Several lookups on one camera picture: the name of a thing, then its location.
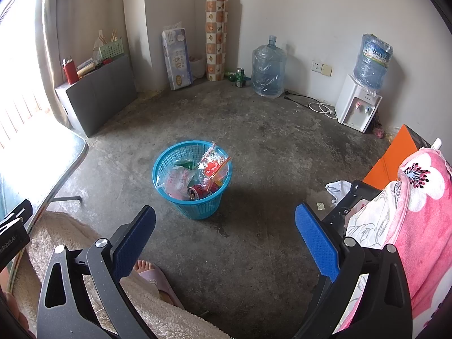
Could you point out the beach print glass table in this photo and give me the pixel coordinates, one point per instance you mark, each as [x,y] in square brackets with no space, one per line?
[35,169]

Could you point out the white pot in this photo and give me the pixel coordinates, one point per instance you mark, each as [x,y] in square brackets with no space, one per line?
[197,67]

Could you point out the orange box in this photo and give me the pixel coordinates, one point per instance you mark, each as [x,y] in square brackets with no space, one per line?
[392,162]

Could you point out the red drink can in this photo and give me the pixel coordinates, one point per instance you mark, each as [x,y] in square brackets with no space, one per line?
[199,192]

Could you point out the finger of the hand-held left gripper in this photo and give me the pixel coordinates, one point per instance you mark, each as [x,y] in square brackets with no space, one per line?
[17,212]

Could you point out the white tube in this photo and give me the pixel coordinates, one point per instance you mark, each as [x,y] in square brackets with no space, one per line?
[437,144]

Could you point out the blue wrapped water jug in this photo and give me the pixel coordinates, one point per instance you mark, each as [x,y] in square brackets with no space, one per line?
[372,67]

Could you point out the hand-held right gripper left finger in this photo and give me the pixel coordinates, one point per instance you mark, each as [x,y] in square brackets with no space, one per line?
[134,240]

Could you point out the white water dispenser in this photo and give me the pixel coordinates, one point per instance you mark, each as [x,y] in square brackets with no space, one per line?
[353,109]

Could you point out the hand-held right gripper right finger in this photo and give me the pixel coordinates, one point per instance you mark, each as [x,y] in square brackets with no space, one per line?
[314,243]

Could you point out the clear bag with red print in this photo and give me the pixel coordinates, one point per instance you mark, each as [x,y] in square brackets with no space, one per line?
[176,180]

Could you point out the pink slipper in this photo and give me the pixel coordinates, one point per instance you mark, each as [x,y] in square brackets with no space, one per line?
[159,284]

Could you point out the white plastic bag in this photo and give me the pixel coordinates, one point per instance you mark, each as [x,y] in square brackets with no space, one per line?
[96,51]

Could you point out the small green plastic basket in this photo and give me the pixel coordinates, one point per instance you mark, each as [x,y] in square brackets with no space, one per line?
[111,51]

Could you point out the bagged empty water jug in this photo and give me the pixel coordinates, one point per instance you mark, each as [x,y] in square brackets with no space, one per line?
[268,70]

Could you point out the clear bag red yellow trim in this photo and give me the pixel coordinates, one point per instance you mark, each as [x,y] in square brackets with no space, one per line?
[212,166]

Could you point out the blue plastic mesh basket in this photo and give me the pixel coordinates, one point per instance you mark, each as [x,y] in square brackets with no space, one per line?
[197,206]

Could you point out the person's foot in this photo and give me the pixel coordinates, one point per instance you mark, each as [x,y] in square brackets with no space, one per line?
[143,265]

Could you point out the green drink can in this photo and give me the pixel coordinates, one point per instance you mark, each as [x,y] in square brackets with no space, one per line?
[240,77]

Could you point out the white crumpled cloth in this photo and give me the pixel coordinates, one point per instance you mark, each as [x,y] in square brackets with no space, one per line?
[339,188]

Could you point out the beige curtain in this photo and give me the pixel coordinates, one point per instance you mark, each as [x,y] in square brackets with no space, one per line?
[70,17]

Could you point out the pink cloth item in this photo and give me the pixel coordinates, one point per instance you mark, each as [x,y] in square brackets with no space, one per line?
[378,130]

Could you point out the wooden chopsticks bundle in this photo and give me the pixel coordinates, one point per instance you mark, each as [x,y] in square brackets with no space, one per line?
[102,39]

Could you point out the red thermos flask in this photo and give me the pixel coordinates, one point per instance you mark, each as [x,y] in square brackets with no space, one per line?
[70,72]

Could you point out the wall socket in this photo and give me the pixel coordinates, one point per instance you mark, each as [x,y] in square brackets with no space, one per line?
[321,68]

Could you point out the grey cabinet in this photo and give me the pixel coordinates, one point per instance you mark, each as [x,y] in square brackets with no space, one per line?
[99,95]

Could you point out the tile pattern roll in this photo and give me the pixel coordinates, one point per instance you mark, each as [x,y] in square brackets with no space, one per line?
[216,42]

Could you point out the black metal frame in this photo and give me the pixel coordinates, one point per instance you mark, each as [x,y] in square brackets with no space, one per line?
[356,189]

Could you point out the white blue flat box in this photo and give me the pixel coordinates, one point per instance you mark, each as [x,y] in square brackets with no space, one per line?
[84,65]

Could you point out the toilet paper pack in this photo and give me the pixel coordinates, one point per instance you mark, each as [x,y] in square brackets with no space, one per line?
[176,60]

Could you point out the pink floral blanket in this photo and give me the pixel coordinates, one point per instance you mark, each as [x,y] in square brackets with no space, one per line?
[416,219]

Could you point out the tan flat box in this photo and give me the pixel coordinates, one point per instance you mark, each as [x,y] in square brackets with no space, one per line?
[88,71]

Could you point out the window metal grille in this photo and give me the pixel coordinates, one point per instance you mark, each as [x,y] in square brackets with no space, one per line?
[21,113]

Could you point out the person's left hand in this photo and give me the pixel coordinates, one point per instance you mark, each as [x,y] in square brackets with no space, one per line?
[14,307]

